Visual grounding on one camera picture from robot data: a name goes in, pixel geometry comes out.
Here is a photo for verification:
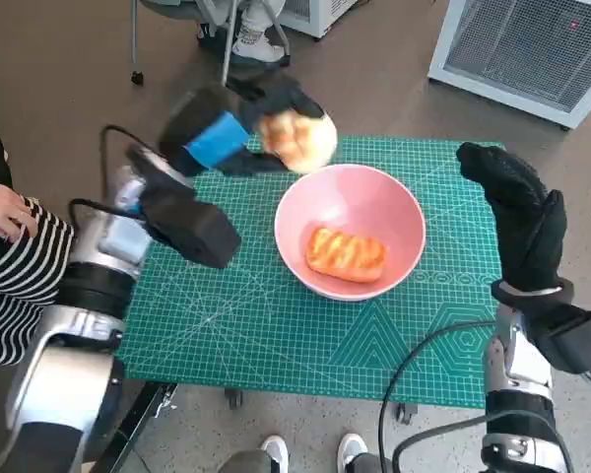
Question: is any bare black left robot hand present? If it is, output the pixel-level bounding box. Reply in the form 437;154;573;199
158;73;326;178

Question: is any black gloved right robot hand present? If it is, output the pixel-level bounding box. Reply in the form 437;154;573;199
455;141;569;293

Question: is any round toy bread bun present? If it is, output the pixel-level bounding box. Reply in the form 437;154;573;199
255;110;339;174

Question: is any pink bowl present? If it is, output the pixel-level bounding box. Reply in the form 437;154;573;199
274;164;427;303

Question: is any rectangular striped toy bread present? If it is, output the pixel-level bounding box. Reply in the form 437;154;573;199
303;226;389;285

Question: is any person's foot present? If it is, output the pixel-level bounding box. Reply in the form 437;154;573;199
230;0;292;65

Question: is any small white appliance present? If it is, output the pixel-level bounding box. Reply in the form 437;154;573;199
275;0;361;40

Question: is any large white grille appliance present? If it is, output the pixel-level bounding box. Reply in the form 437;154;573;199
427;0;591;130

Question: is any green cutting mat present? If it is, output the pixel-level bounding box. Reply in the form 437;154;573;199
106;133;555;414

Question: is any person's hand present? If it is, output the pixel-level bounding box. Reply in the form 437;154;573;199
0;184;40;245

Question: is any person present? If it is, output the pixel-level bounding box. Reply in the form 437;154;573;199
0;115;75;366

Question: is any metal frame chair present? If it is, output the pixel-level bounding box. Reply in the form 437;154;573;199
129;0;291;90

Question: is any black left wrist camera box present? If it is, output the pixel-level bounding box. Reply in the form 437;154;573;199
140;184;242;270

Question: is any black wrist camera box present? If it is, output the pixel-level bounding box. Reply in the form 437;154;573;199
534;307;591;375
140;184;242;270

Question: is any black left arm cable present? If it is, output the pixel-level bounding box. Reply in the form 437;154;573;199
67;124;152;233

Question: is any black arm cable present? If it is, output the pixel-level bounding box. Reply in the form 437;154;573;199
377;319;496;473
67;124;152;233
391;413;489;464

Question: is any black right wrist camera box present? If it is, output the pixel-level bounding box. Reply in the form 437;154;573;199
534;307;591;375

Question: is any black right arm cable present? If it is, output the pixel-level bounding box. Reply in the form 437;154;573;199
391;413;489;464
377;319;496;473

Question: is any black table frame bar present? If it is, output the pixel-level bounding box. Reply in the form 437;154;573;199
96;381;181;473

